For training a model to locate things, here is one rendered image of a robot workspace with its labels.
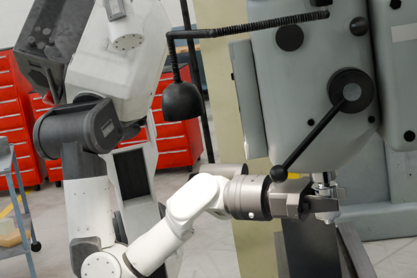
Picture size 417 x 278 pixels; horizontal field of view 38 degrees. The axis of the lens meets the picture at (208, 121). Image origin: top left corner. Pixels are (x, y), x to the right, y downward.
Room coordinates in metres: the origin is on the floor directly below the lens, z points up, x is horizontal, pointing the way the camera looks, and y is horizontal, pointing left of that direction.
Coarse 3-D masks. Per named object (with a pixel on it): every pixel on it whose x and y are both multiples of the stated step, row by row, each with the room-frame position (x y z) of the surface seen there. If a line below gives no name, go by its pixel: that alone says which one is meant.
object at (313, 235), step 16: (288, 224) 1.28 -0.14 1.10; (304, 224) 1.28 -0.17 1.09; (320, 224) 1.27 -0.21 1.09; (288, 240) 1.28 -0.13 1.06; (304, 240) 1.28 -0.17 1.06; (320, 240) 1.28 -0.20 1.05; (336, 240) 1.27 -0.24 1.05; (288, 256) 1.28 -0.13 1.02; (304, 256) 1.28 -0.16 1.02; (320, 256) 1.28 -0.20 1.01; (336, 256) 1.27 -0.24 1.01; (304, 272) 1.28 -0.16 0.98; (320, 272) 1.28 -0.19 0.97; (336, 272) 1.27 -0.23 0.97
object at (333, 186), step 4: (312, 184) 1.04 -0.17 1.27; (316, 184) 1.04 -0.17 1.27; (332, 184) 1.02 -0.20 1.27; (336, 184) 1.02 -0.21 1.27; (312, 188) 1.03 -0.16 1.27; (316, 188) 1.02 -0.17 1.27; (320, 188) 1.01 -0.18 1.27; (324, 188) 1.01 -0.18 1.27; (328, 188) 1.01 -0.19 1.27; (332, 188) 1.01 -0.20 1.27; (336, 188) 1.02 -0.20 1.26; (316, 192) 1.02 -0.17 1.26; (320, 192) 1.01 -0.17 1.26; (324, 192) 1.01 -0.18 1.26; (328, 192) 1.01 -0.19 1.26
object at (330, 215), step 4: (312, 192) 1.03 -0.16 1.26; (332, 192) 1.01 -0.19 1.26; (336, 192) 1.02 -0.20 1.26; (320, 196) 1.01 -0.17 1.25; (324, 196) 1.01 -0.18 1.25; (328, 196) 1.01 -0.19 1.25; (332, 196) 1.01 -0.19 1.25; (336, 196) 1.01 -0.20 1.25; (340, 208) 1.02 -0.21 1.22; (324, 212) 1.01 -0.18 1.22; (328, 212) 1.01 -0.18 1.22; (332, 212) 1.01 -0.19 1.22; (336, 212) 1.01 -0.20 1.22; (340, 212) 1.02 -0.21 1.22; (316, 216) 1.02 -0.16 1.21; (320, 216) 1.02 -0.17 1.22; (324, 216) 1.01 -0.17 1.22; (328, 216) 1.01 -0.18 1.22; (332, 216) 1.01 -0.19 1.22; (336, 216) 1.01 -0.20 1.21
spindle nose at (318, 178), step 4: (328, 172) 1.01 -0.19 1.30; (332, 172) 1.01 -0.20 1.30; (312, 176) 1.02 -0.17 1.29; (316, 176) 1.01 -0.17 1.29; (320, 176) 1.01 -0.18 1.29; (328, 176) 1.01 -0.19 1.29; (332, 176) 1.01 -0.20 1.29; (312, 180) 1.02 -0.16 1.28; (316, 180) 1.01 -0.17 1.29; (320, 180) 1.01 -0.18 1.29; (328, 180) 1.01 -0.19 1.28; (332, 180) 1.01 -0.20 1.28
